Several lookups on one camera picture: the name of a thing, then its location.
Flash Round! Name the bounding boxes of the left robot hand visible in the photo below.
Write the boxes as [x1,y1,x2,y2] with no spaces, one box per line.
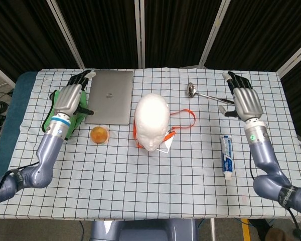
[54,70,97,118]

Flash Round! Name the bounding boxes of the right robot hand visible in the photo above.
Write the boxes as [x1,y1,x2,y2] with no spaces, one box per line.
[218,71,264,122]

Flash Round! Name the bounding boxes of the orange lanyard strap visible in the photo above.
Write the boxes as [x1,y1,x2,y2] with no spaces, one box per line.
[132,108,196,149]

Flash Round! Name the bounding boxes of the clear white-framed badge holder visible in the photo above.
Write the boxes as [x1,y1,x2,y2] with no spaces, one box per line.
[155,129,176,153]

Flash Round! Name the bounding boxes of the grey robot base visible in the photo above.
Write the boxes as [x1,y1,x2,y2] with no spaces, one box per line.
[90,217,199,241]

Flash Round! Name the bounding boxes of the white foam mannequin head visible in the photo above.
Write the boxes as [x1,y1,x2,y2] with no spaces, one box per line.
[134,93,171,152]

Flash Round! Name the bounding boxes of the green microfibre cloth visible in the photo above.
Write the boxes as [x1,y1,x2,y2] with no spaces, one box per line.
[41,89,88,140]

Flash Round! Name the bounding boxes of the grey laptop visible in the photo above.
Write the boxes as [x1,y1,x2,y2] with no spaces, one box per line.
[84,70,134,126]

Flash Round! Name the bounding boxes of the orange round fruit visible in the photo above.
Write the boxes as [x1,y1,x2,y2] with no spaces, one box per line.
[90,127,108,144]

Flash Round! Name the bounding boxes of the white blue toothpaste tube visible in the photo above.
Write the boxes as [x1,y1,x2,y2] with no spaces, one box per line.
[219,134,234,180]

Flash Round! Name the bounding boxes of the metal ladle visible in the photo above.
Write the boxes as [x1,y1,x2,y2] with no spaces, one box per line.
[185,82,236,104]

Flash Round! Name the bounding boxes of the black folding screen white frames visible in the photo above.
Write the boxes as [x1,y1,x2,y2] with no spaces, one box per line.
[0,0,301,151]

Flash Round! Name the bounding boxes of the checked light blue tablecloth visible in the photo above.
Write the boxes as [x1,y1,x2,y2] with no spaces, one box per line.
[0,67,301,223]

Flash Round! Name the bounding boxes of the white table leg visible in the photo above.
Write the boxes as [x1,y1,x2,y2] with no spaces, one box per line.
[210,218,217,241]

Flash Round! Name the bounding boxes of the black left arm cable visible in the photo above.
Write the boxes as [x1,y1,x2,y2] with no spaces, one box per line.
[0,162,40,226]

